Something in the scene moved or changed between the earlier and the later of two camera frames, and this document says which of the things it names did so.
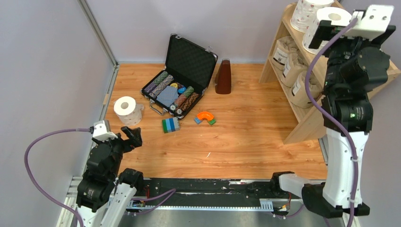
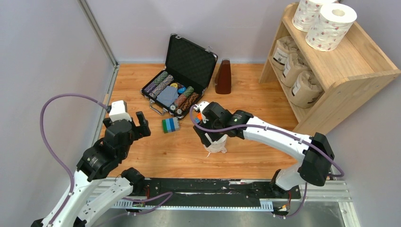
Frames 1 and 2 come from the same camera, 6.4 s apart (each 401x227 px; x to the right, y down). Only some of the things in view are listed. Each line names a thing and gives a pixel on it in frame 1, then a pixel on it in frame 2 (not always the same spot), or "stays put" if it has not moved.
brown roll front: x=293 y=69 stays put
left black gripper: x=135 y=139 -> x=143 y=129
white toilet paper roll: x=128 y=111 -> x=216 y=146
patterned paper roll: x=304 y=13 stays put
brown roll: x=300 y=98 stays put
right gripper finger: x=325 y=31 -> x=204 y=139
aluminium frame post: x=102 y=39 stays put
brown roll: x=285 y=46 stays put
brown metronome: x=222 y=79 stays put
